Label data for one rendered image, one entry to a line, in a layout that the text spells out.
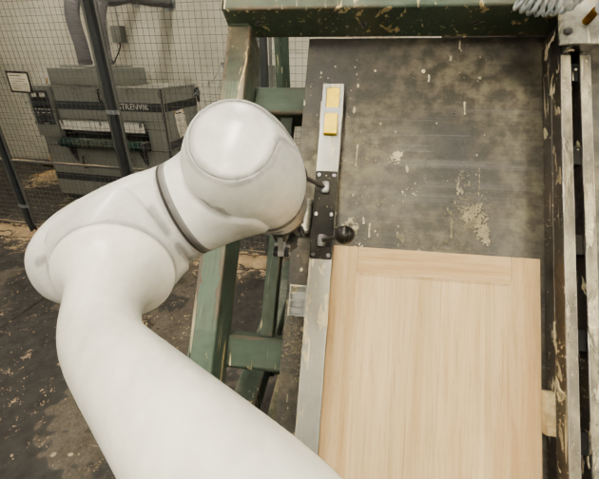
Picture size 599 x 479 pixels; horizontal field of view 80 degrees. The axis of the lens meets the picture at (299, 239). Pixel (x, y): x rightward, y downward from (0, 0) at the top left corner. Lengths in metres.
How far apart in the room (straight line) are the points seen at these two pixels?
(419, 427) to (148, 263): 0.68
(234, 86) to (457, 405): 0.87
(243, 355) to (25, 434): 1.78
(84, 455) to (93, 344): 2.06
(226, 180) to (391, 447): 0.70
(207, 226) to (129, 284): 0.08
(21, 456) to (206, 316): 1.74
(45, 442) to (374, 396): 1.91
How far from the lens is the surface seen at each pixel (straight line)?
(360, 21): 1.00
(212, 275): 0.83
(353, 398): 0.84
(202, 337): 0.84
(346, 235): 0.67
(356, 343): 0.81
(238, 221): 0.33
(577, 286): 0.91
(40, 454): 2.40
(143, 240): 0.33
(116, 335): 0.24
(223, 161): 0.29
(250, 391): 1.24
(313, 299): 0.79
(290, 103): 1.00
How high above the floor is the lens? 1.73
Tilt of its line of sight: 27 degrees down
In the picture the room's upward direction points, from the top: straight up
